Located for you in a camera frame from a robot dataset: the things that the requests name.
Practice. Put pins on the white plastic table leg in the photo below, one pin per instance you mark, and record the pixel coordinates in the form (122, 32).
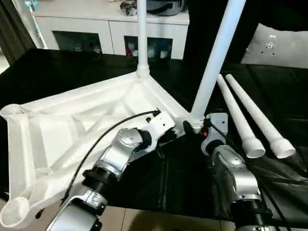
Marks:
(142, 33)
(216, 60)
(257, 115)
(235, 115)

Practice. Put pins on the white plastic table top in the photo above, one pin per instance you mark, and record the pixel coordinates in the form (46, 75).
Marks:
(60, 115)

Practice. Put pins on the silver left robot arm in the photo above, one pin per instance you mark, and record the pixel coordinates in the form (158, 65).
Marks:
(115, 154)

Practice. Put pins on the black floor mat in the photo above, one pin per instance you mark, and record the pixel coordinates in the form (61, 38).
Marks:
(180, 173)

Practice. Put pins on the small red box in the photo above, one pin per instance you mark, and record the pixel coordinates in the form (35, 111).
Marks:
(126, 48)

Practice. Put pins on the grey printed cushion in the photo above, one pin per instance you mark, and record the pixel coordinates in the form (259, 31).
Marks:
(281, 45)

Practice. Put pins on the grey round bag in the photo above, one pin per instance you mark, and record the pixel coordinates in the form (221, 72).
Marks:
(168, 7)

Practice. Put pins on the white glass-door cabinet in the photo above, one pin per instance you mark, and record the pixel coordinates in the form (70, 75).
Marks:
(84, 26)

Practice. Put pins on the white teal slim pole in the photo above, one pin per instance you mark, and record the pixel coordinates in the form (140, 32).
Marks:
(37, 26)

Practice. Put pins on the grey curtain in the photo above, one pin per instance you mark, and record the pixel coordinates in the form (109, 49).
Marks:
(14, 31)

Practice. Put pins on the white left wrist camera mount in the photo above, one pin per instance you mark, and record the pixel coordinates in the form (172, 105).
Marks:
(161, 122)

